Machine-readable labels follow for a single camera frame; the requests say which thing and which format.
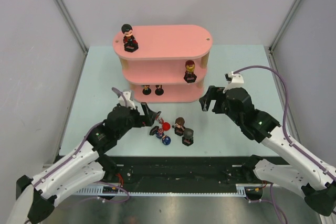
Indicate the red gold armor figurine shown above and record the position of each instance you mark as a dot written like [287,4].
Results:
[190,76]

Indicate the pink three-tier shelf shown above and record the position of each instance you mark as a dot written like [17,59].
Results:
[160,59]

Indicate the blue shield hero figurine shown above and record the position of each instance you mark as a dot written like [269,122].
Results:
[159,133]

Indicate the brown-haired archer figurine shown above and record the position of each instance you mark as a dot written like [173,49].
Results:
[179,126]

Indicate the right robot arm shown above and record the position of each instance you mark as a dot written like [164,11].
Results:
[309,176]

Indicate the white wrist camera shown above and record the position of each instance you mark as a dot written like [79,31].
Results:
[234,81]
[125,99]

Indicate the dark-haired red-suit figurine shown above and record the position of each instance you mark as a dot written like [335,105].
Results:
[129,41]

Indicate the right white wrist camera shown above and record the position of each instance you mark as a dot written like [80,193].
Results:
[234,81]

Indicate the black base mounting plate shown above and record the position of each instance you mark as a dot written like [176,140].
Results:
[182,174]

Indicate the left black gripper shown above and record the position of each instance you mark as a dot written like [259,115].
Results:
[143,118]

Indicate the teal-haired princess figurine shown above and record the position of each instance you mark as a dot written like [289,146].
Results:
[146,90]

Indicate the black-haired red dress figurine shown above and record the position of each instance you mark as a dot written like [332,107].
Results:
[159,90]

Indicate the red spider hero figurine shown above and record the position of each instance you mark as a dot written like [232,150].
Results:
[164,125]

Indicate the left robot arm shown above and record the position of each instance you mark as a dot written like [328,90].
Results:
[38,196]

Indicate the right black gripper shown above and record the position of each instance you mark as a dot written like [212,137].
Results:
[216,100]

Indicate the white slotted cable duct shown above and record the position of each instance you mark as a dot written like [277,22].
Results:
[103,190]

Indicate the grey masked bat figurine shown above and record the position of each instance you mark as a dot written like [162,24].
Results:
[188,137]

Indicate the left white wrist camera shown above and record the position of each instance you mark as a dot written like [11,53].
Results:
[125,99]

